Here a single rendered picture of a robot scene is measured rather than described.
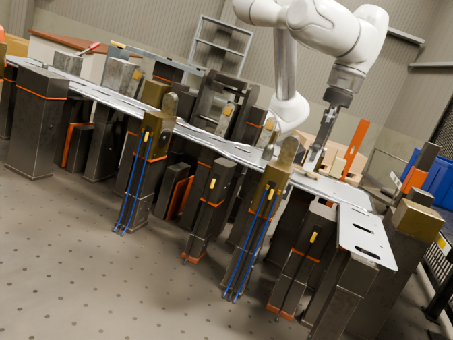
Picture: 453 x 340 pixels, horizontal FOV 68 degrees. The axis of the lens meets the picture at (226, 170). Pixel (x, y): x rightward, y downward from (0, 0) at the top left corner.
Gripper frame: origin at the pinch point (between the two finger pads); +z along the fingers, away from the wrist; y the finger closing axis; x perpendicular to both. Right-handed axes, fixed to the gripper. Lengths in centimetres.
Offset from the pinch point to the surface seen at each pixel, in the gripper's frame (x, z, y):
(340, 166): 8.5, 0.7, -10.9
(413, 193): 26.8, -2.1, 3.4
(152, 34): -399, -30, -528
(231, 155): -20.2, 5.3, 10.7
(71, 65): -102, 3, -15
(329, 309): 13.9, 17.4, 39.9
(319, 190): 4.9, 5.1, 10.4
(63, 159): -79, 31, 6
